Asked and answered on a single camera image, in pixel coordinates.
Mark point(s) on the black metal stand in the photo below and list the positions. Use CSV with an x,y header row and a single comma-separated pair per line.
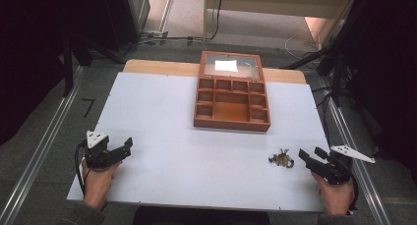
x,y
336,81

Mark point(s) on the person's right hand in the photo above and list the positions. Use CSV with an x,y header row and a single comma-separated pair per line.
x,y
336,198

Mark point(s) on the person's dark lap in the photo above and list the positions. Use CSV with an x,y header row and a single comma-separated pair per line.
x,y
200,216

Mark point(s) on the pile of small jewelry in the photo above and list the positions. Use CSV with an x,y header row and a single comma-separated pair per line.
x,y
282,159

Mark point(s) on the white table board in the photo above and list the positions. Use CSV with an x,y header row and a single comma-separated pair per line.
x,y
164,146

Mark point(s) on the beige cabinet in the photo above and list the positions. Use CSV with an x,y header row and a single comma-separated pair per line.
x,y
278,2

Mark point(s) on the wooden jewelry box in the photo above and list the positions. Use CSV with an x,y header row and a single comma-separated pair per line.
x,y
232,97

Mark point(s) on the black curtain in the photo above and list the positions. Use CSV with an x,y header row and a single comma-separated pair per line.
x,y
29,54
387,71

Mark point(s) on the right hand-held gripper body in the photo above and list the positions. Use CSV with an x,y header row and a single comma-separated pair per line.
x,y
337,167

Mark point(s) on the metal floor rail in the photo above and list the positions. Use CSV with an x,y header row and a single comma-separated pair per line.
x,y
42,146
357,172

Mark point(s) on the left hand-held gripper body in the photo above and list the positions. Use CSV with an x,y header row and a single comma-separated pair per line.
x,y
96,153

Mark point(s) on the person's left hand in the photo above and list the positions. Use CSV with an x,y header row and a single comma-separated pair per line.
x,y
98,185

